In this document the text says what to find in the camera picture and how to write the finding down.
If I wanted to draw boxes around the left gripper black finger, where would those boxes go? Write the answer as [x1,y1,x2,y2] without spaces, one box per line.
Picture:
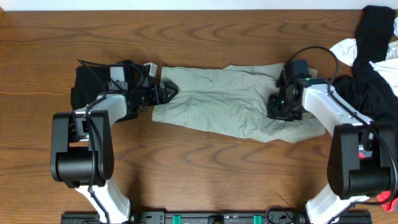
[164,90,178,103]
[159,82,178,91]

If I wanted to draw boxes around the khaki green shorts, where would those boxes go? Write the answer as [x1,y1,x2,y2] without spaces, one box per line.
[152,63,325,143]

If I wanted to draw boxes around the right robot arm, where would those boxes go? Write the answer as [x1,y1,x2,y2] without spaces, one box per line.
[267,60,397,223]

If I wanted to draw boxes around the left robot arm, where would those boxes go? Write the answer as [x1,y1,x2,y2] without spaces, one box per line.
[50,82,178,223]

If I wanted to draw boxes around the black folded garment left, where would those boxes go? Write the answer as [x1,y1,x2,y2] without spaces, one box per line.
[70,64,140,122]

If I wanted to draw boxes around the white garment right pile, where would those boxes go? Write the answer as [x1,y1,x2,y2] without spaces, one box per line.
[330,11,397,95]

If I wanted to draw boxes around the black garment right pile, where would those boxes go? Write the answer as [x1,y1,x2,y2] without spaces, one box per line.
[333,6,397,129]

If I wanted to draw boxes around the grey red trimmed garment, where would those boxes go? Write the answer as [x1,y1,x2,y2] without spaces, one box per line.
[359,150,397,212]

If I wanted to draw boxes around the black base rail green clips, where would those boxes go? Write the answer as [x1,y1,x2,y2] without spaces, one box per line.
[60,209,373,224]

